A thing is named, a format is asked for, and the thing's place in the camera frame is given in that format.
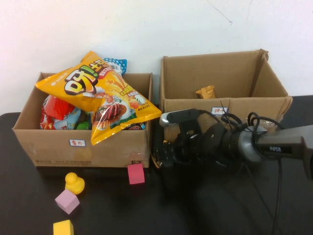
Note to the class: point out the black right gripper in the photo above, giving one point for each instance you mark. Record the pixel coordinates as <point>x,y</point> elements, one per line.
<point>190,147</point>

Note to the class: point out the black orange snack packet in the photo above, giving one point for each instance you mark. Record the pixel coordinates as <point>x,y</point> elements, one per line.
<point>156,162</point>

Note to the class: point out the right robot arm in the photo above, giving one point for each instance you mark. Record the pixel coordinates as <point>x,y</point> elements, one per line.
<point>281,147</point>

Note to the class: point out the dark snack bag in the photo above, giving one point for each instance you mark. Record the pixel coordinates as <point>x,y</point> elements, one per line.
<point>134,127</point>

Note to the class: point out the golden snack packet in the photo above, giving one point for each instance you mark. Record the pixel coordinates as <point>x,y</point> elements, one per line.
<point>206,93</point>

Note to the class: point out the green snack packet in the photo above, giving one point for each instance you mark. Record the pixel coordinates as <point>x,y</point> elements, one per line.
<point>83,125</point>

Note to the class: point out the blue white dotted snack bag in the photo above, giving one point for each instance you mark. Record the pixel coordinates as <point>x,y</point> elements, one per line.
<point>119,64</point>

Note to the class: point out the light blue snack bag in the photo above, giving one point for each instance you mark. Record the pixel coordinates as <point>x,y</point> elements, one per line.
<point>71,117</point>

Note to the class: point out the red white snack bag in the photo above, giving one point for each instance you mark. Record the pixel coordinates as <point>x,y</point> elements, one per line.
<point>57,105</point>

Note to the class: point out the magenta foam cube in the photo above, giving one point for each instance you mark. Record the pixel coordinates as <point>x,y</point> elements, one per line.
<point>135,175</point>

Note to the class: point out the tall cardboard box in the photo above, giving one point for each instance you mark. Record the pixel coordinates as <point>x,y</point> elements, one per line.
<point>185,73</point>

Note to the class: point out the yellow rubber duck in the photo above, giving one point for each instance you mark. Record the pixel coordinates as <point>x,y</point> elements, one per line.
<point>73,182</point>

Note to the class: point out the large yellow chips bag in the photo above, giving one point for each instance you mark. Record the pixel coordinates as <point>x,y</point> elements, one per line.
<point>80,85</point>

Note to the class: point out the light pink foam cube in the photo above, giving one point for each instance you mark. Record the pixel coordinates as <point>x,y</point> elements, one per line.
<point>67,200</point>

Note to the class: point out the low cardboard box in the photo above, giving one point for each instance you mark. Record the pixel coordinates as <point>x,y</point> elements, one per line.
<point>49,149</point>

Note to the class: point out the yellow foam cube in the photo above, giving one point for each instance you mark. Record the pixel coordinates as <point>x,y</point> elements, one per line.
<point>63,227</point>

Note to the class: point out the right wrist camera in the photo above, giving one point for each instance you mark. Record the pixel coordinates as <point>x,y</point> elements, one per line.
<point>176,116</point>

